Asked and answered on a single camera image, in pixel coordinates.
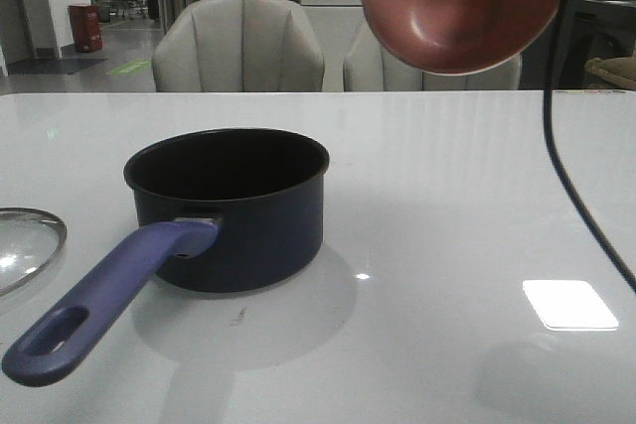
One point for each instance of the right beige upholstered chair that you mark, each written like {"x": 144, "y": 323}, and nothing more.
{"x": 370, "y": 67}

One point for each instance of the pink plastic bowl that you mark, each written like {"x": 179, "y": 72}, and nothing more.
{"x": 453, "y": 37}

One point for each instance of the glass lid blue knob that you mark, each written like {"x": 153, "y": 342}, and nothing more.
{"x": 30, "y": 241}

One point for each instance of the dark blue saucepan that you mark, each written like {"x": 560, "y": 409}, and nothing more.
{"x": 227, "y": 210}

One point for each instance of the left beige upholstered chair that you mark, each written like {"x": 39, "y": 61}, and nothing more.
{"x": 240, "y": 46}

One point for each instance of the dark washing machine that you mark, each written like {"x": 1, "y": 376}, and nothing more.
{"x": 601, "y": 31}

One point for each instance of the beige upholstered chair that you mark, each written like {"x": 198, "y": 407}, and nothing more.
{"x": 370, "y": 67}
{"x": 240, "y": 46}

